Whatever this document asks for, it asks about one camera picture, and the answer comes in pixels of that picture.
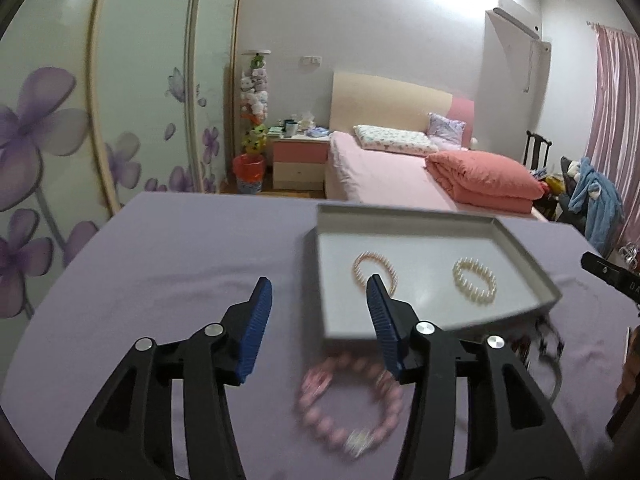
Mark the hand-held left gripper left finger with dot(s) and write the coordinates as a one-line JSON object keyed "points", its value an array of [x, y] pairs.
{"points": [[255, 320]]}

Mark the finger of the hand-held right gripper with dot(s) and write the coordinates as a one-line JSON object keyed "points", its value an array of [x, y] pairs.
{"points": [[612, 275]]}

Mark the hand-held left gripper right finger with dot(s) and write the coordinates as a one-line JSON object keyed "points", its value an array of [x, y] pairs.
{"points": [[382, 320]]}

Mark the grey cardboard tray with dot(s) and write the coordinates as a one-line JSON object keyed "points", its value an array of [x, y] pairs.
{"points": [[425, 240]]}

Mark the person's right hand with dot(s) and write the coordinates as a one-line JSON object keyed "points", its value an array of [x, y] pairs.
{"points": [[631, 365]]}

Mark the blue plush garment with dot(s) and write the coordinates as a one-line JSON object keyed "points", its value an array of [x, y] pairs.
{"points": [[600, 205]]}

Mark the pile of colourful clothes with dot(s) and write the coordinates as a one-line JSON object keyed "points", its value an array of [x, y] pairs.
{"points": [[550, 185]]}

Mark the pink bed with headboard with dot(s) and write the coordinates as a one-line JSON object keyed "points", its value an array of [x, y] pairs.
{"points": [[380, 180]]}

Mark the pink curtain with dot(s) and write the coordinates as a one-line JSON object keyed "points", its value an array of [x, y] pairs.
{"points": [[617, 135]]}

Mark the red waste bin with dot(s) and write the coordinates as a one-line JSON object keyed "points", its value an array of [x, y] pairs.
{"points": [[249, 172]]}

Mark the dark wooden chair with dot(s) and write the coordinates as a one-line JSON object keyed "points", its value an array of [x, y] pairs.
{"points": [[537, 147]]}

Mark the folded pink quilt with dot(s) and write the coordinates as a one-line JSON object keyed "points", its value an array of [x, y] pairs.
{"points": [[480, 177]]}

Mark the pink and cream nightstand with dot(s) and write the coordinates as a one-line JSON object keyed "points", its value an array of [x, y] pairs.
{"points": [[300, 160]]}

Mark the white floral pillow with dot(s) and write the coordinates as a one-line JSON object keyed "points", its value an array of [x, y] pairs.
{"points": [[395, 140]]}

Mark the blue folded cloth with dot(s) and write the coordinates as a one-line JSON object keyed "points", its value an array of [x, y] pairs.
{"points": [[318, 132]]}

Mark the purple pillow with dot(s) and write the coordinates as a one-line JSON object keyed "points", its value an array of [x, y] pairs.
{"points": [[446, 129]]}

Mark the stack of plush toys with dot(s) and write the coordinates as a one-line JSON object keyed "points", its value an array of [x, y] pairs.
{"points": [[255, 105]]}

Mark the flower print wardrobe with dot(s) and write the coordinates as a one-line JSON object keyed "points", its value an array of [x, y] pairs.
{"points": [[140, 60]]}

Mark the white wall socket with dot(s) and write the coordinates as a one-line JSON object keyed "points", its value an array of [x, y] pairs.
{"points": [[311, 61]]}

